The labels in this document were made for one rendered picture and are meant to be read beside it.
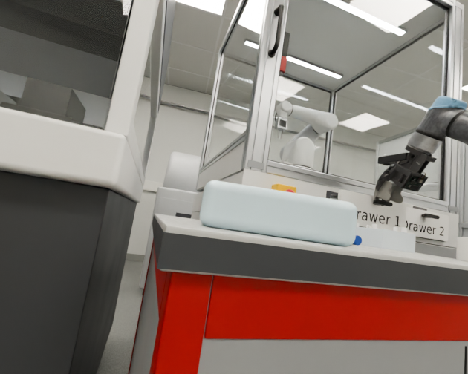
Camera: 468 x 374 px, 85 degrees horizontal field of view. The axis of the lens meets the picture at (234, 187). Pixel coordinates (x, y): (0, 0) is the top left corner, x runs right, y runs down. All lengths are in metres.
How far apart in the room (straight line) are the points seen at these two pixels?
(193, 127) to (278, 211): 4.10
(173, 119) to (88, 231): 3.82
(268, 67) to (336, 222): 0.80
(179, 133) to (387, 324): 4.11
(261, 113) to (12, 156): 0.67
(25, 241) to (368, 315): 0.58
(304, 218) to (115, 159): 0.39
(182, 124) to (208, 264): 4.16
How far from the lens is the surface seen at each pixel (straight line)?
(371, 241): 0.61
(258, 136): 0.88
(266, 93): 0.94
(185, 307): 0.20
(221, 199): 0.23
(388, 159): 1.00
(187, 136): 4.26
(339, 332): 0.26
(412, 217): 1.25
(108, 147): 0.54
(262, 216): 0.23
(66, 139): 0.56
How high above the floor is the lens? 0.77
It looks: 8 degrees up
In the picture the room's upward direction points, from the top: 8 degrees clockwise
